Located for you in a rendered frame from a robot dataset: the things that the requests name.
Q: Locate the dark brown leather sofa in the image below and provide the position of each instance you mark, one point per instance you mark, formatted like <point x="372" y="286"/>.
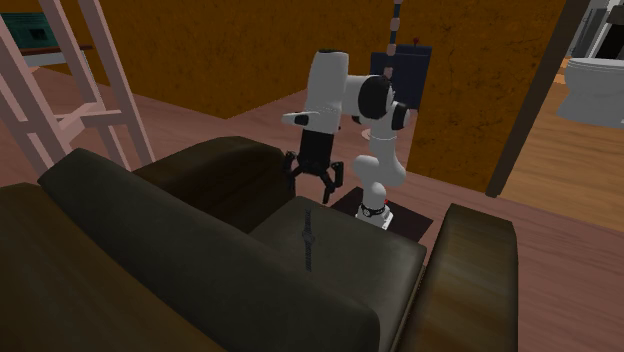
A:
<point x="204" y="263"/>

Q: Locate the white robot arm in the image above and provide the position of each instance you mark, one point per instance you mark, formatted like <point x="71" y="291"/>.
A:
<point x="380" y="146"/>

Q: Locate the desk with teal box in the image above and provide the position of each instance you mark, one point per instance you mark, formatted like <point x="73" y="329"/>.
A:
<point x="29" y="34"/>

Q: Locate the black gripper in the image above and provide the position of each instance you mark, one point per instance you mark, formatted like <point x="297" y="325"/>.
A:
<point x="316" y="148"/>

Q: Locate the white toilet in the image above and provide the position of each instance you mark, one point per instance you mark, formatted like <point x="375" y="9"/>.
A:
<point x="592" y="92"/>

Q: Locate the floor lamp with beaded pole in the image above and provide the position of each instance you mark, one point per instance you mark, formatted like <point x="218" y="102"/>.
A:
<point x="394" y="29"/>

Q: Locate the dark blue cabinet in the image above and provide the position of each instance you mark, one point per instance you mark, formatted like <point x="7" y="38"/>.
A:
<point x="414" y="73"/>

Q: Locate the dark brown door frame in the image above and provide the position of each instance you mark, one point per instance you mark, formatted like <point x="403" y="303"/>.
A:
<point x="531" y="97"/>

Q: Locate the dark robot stand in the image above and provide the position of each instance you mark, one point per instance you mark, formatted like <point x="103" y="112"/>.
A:
<point x="409" y="225"/>

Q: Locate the black wristwatch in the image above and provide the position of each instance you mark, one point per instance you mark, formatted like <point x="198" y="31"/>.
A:
<point x="308" y="236"/>

